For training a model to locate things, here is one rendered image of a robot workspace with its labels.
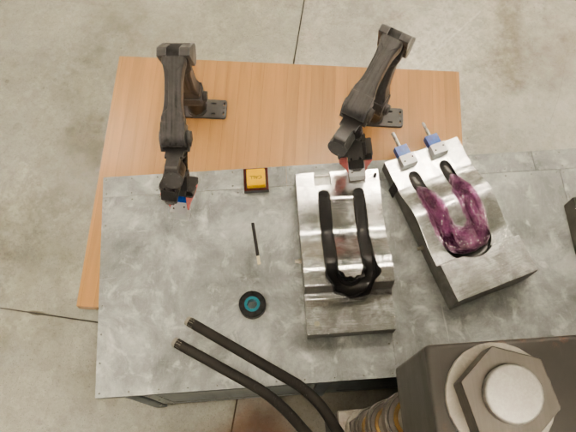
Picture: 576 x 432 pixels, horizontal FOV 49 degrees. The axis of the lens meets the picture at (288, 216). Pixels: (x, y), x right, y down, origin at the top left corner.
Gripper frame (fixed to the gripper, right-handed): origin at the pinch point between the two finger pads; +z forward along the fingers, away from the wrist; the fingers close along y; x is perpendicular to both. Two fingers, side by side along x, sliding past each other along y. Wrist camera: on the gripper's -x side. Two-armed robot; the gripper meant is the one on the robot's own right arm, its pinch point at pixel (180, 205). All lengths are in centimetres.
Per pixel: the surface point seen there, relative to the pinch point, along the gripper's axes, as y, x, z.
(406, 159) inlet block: 67, 27, -8
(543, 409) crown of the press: 65, -101, -72
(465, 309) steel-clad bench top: 89, -7, 20
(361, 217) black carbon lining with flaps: 54, 9, 2
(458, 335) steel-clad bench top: 87, -15, 23
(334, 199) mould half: 45.5, 12.1, -0.4
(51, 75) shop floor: -100, 127, 40
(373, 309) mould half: 61, -15, 17
